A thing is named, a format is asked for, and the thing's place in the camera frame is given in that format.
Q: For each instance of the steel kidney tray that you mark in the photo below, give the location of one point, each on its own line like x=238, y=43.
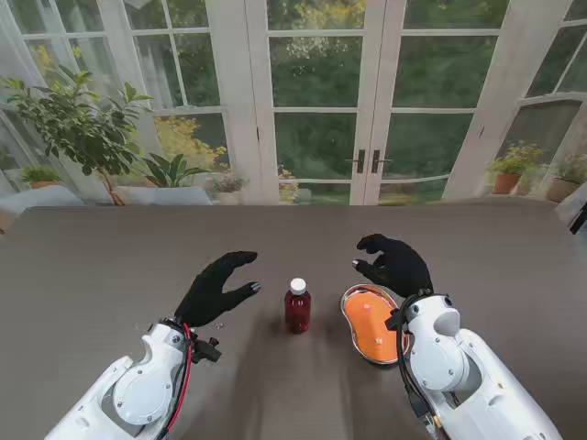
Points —
x=348, y=334

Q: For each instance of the plant in beige pot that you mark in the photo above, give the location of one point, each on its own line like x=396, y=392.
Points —
x=564, y=188

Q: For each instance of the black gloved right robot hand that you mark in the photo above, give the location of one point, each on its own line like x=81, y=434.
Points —
x=406, y=270

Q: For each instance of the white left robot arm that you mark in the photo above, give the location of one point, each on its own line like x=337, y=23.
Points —
x=137, y=394

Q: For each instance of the yellow flowers in terracotta pot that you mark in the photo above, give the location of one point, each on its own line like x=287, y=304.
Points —
x=506, y=181

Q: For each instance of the white planter box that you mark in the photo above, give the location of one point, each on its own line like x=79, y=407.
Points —
x=160, y=195

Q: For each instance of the broad leaf green plant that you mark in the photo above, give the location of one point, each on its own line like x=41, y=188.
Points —
x=169, y=172

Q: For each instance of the small plant in terracotta pot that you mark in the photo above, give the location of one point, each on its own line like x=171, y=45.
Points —
x=39, y=176

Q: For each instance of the pale grey sofa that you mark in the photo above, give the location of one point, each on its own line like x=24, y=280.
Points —
x=36, y=197

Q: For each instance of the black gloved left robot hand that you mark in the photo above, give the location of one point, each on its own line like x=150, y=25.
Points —
x=206, y=293

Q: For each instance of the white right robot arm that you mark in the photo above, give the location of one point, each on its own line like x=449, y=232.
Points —
x=458, y=366

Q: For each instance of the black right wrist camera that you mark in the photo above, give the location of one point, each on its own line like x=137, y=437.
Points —
x=392, y=320

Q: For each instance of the small empty clay pot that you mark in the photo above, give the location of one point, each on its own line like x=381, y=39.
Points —
x=523, y=188

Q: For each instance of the tall leafy green plant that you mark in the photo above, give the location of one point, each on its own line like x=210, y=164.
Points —
x=73, y=124

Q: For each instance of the orange oval tray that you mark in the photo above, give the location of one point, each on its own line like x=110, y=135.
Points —
x=371, y=325

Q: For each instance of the flowering plant in white pot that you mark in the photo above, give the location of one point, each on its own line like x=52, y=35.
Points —
x=228, y=185

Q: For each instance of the white bottle cap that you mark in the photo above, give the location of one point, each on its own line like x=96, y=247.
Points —
x=297, y=285

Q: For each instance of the red transparent sample bottle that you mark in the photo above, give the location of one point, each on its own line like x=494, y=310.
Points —
x=297, y=314

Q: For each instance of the white chair with dark frame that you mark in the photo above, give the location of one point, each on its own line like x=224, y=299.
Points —
x=573, y=206

